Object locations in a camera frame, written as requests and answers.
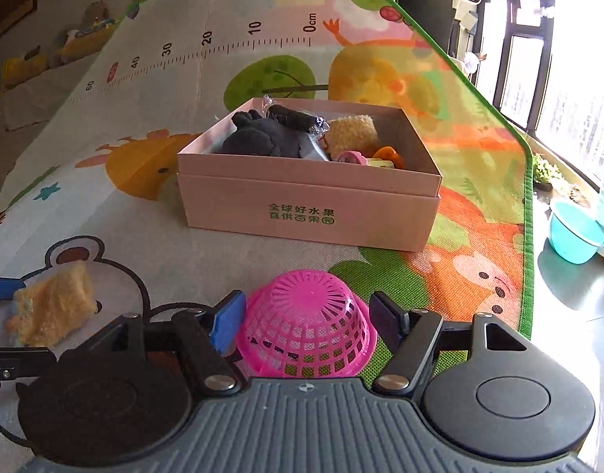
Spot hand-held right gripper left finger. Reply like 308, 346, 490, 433
85, 291, 247, 395

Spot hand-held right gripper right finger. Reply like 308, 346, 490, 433
370, 292, 534, 396

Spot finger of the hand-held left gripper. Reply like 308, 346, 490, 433
0, 346, 57, 390
0, 278, 27, 302

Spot yellow fuzzy sock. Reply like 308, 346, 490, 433
6, 262, 98, 348
326, 113, 380, 161

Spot pink plastic net scoop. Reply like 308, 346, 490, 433
235, 270, 379, 379

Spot pink cardboard box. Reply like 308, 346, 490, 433
176, 97, 443, 253

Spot cream keychain toy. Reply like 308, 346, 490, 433
366, 155, 406, 171

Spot black plush toy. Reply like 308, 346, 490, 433
218, 110, 332, 162

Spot black item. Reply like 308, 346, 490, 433
261, 95, 330, 136

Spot printed cartoon play mat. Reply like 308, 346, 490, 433
0, 0, 537, 469

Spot teal plastic basin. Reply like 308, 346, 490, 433
548, 200, 604, 264

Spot potted plants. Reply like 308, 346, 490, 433
531, 153, 591, 208

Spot yellow cushion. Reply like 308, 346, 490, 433
1, 54, 49, 90
58, 24, 121, 62

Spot brown bear plush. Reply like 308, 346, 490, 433
84, 1, 112, 28

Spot bright window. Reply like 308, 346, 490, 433
450, 0, 604, 178

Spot dark tall column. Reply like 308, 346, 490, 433
397, 0, 458, 55

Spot white plastic handle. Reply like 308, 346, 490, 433
452, 0, 484, 35

